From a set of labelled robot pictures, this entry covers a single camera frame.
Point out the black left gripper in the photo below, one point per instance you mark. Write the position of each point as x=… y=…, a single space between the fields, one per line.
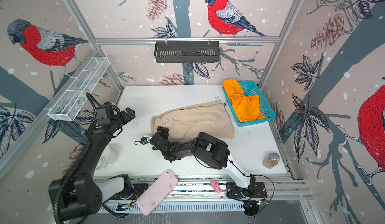
x=126 y=117

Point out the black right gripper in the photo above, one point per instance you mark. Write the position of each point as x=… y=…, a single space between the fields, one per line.
x=165 y=133

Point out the beige drawstring shorts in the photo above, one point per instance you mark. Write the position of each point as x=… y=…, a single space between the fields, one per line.
x=211 y=118

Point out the orange shorts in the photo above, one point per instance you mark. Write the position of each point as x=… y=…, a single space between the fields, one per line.
x=246 y=108

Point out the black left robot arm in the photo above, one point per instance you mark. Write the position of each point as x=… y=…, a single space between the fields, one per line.
x=76 y=195

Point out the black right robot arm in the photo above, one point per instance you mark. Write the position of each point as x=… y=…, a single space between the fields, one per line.
x=211 y=153

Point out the white mug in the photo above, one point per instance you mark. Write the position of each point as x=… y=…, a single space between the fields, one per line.
x=108 y=157

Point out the pink flat case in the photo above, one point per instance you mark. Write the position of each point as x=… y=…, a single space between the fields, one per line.
x=157 y=192

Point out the small pink crumpled object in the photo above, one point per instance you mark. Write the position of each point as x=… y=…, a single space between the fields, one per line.
x=216 y=186

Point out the teal plastic basket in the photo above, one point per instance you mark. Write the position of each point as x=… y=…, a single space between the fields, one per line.
x=251 y=89

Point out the glass jar brown contents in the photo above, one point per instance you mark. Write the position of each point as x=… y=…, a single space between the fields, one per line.
x=271 y=160

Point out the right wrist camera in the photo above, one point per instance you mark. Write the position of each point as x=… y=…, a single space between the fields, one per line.
x=144 y=140

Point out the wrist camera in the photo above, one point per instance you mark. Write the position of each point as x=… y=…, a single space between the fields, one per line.
x=144 y=140
x=106 y=113

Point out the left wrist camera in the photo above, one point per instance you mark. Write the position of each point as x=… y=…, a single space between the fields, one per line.
x=106 y=113

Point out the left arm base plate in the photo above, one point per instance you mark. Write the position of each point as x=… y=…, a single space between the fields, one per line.
x=136 y=190

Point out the white wire mesh shelf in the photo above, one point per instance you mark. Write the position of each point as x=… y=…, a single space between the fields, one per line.
x=72 y=100

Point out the aluminium horizontal frame bar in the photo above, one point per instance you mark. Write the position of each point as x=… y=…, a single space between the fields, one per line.
x=149 y=41

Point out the black hanging wire basket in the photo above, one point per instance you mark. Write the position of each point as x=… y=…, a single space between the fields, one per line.
x=187 y=52

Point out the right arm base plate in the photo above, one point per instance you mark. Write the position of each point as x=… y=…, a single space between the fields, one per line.
x=245 y=194

